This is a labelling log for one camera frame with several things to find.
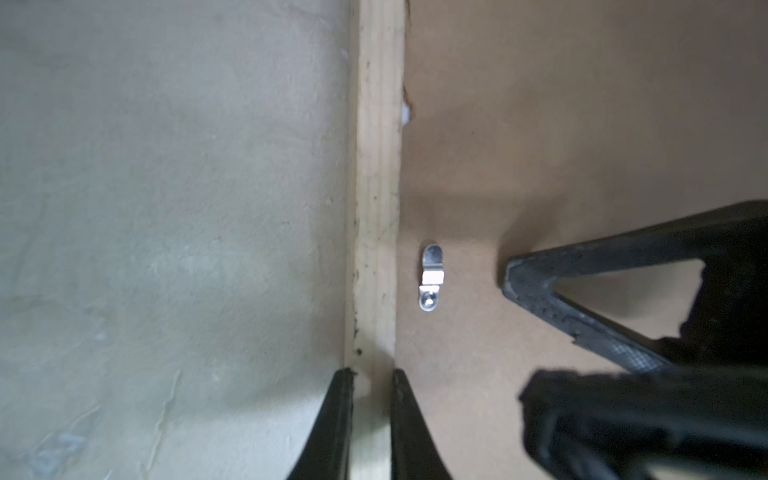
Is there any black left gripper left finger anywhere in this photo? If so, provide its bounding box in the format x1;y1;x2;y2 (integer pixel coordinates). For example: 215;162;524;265
287;368;354;480

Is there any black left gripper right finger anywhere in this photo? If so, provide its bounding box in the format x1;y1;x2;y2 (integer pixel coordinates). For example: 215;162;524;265
391;369;452;480

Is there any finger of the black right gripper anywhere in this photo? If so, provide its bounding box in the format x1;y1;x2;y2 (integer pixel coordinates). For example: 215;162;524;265
501;200;767;373

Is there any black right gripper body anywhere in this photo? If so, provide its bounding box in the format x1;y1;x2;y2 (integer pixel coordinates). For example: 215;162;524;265
518;215;768;480

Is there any brown frame backing board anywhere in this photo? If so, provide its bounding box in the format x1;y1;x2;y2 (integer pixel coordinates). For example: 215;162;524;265
396;1;767;479

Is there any light wooden picture frame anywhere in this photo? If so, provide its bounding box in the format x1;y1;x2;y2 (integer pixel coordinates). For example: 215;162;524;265
344;1;407;479

